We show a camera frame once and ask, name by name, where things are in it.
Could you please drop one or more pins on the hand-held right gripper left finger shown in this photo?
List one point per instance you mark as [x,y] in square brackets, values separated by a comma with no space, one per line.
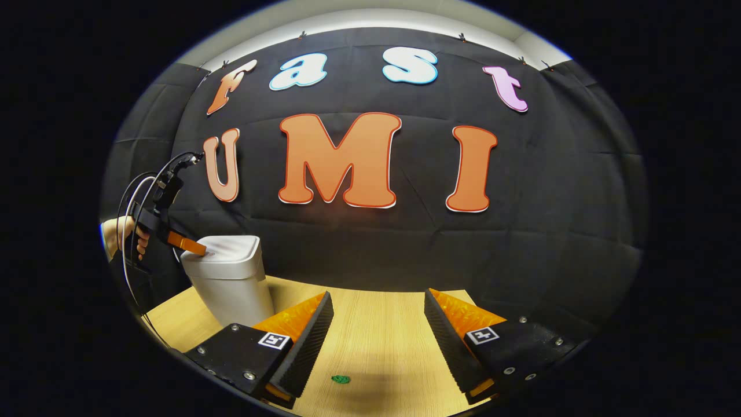
[307,347]

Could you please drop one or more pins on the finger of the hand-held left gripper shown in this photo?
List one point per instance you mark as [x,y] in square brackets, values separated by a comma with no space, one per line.
[185,243]

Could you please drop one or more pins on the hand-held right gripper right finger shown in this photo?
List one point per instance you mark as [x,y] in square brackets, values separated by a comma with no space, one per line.
[446,347]

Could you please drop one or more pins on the green paper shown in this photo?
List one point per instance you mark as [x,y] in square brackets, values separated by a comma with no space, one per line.
[341,379]

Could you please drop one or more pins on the white desktop garbage bin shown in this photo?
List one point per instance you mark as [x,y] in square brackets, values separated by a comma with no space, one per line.
[228,278]

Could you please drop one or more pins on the wooden desktop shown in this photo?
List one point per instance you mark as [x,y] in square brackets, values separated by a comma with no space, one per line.
[382,324]

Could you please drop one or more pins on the black backdrop cloth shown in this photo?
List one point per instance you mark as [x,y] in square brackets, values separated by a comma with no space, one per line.
[405,249]

